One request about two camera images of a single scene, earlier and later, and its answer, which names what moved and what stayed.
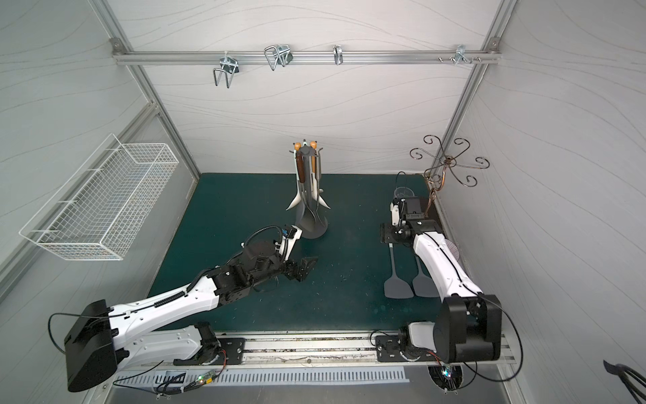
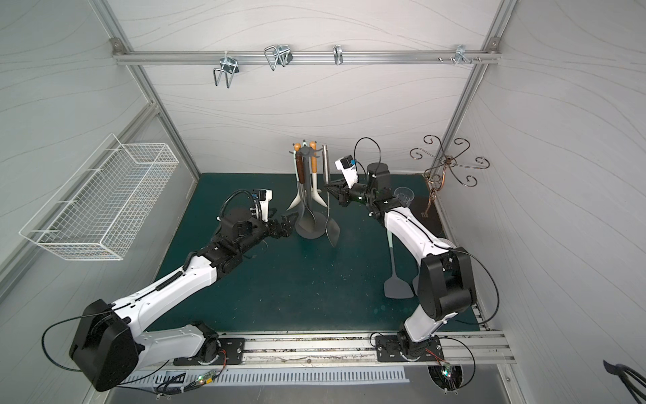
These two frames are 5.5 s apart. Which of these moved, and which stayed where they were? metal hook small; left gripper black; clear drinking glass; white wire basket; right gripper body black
Moved: left gripper black; right gripper body black
Stayed: clear drinking glass; metal hook small; white wire basket
